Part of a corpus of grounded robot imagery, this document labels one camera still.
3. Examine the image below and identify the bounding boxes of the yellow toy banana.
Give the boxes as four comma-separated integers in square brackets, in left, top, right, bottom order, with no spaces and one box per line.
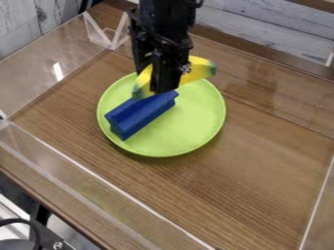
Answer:
[132,56,217,100]

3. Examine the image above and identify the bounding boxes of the clear acrylic triangular bracket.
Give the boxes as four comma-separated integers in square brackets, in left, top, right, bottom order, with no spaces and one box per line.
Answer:
[83,12,130,51]

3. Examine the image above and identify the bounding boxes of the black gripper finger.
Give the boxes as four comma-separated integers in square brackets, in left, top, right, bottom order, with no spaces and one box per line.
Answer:
[131,26,152,73]
[150,49,191,94]

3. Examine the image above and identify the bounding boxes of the black chair part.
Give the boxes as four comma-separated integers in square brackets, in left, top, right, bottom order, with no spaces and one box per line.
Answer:
[0,218,76,250]

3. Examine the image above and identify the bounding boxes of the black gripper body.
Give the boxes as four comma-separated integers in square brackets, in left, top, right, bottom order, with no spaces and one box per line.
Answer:
[127,0,202,55]

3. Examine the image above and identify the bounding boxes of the green round plate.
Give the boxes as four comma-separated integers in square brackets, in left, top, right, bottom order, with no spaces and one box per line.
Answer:
[96,73,226,157]

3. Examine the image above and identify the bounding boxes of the clear acrylic front wall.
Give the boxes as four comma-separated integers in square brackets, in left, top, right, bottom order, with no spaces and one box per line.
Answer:
[0,110,215,250]

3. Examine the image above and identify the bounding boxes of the blue plastic block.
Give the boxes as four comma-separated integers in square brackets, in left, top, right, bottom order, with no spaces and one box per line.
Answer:
[104,91,179,141]

